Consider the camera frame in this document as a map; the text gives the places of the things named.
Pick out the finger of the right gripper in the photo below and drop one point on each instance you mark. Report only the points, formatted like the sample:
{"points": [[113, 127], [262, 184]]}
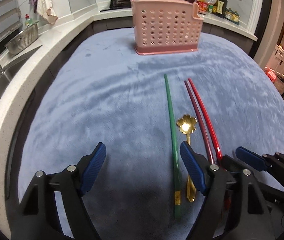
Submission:
{"points": [[230, 164], [250, 158]]}

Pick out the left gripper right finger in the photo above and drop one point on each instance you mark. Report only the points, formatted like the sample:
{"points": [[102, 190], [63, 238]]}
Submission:
{"points": [[196, 165]]}

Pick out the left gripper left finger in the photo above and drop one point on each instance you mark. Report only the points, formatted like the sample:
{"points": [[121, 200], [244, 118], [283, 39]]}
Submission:
{"points": [[91, 171]]}

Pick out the green chopstick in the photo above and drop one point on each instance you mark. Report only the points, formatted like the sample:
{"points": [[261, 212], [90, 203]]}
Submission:
{"points": [[175, 159]]}

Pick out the dark red chopstick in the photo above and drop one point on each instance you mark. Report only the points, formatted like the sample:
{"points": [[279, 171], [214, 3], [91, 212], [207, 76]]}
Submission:
{"points": [[201, 125]]}

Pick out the gold flower spoon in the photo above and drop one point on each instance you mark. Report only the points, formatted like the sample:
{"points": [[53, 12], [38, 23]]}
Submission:
{"points": [[186, 126]]}

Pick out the blue fleece table cloth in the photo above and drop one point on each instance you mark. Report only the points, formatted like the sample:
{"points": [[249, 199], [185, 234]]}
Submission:
{"points": [[108, 93]]}

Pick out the red box on floor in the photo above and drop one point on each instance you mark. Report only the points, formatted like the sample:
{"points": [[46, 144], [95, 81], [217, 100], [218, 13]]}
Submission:
{"points": [[270, 74]]}

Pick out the steel colander bowl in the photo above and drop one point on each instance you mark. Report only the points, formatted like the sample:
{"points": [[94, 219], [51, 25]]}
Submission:
{"points": [[23, 39]]}

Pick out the row of small jars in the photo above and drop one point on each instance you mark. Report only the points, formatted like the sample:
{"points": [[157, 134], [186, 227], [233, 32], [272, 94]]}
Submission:
{"points": [[232, 16]]}

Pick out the pink plastic utensil basket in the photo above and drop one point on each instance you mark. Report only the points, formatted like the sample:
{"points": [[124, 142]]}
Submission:
{"points": [[165, 26]]}

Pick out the green detergent bottle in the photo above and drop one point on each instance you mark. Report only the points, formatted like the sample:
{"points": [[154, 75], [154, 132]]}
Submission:
{"points": [[28, 20]]}

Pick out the red seasoning container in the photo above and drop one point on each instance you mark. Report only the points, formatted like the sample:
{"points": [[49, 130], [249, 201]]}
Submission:
{"points": [[202, 7]]}

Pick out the dark soy sauce bottle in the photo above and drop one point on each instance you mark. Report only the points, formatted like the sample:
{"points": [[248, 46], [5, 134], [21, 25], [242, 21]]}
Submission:
{"points": [[221, 8]]}

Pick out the white hanging towel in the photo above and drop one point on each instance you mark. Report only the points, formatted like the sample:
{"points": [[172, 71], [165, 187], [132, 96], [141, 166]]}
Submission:
{"points": [[46, 11]]}

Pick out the black gas stove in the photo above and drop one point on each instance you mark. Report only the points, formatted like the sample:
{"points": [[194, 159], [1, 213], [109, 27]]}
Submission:
{"points": [[118, 4]]}

